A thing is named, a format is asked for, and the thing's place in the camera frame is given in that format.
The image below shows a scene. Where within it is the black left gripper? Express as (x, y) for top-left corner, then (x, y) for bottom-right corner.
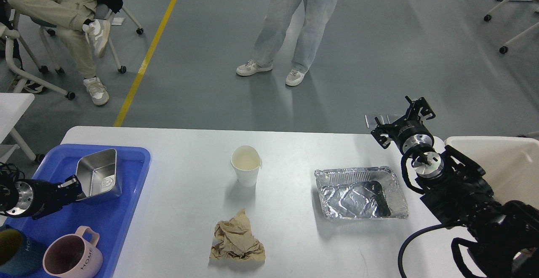
(5, 176), (83, 220)

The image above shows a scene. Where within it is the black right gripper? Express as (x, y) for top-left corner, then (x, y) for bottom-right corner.
(370, 96), (436, 155)

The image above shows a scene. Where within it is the stainless steel rectangular tin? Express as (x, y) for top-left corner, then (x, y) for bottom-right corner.
(76, 149), (123, 204)

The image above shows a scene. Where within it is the pink home mug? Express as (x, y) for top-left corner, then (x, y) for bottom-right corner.
(42, 226), (103, 278)

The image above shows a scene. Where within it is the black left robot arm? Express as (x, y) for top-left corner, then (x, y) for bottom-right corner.
(0, 163), (85, 220)

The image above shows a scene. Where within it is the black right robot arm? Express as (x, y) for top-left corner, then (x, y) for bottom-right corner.
(371, 97), (539, 278)

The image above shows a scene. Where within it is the clear floor plate right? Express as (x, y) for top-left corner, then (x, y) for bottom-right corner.
(386, 114), (403, 124)

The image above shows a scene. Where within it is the clear floor plate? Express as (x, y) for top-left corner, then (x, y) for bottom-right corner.
(365, 114), (387, 129)
(386, 114), (403, 124)

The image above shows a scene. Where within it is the clear floor plate left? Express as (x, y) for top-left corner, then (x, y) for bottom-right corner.
(365, 114), (387, 129)

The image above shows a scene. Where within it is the blue plastic tray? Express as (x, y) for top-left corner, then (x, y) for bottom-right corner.
(5, 144), (151, 278)

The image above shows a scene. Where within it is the aluminium foil tray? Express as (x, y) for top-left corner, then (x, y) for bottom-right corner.
(314, 166), (409, 220)

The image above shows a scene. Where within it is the dark blue mug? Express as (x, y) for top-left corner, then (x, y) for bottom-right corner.
(0, 225), (47, 276)

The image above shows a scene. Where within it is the white side table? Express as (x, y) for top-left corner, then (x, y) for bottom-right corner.
(0, 93), (45, 163)

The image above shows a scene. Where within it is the white plastic bin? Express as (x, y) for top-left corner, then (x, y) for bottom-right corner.
(445, 136), (539, 209)

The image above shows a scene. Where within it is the standing person in jeans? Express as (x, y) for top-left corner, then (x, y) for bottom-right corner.
(236, 0), (345, 88)

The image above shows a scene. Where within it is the white paper cup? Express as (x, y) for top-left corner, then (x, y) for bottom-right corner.
(230, 145), (262, 187)

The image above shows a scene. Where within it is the crumpled brown paper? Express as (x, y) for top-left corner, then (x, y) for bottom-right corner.
(209, 208), (266, 262)

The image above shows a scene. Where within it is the seated person in khaki trousers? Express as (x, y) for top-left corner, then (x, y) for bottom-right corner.
(7, 0), (123, 106)

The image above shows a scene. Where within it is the white chair base right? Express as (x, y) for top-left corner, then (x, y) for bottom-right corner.
(484, 0), (539, 55)

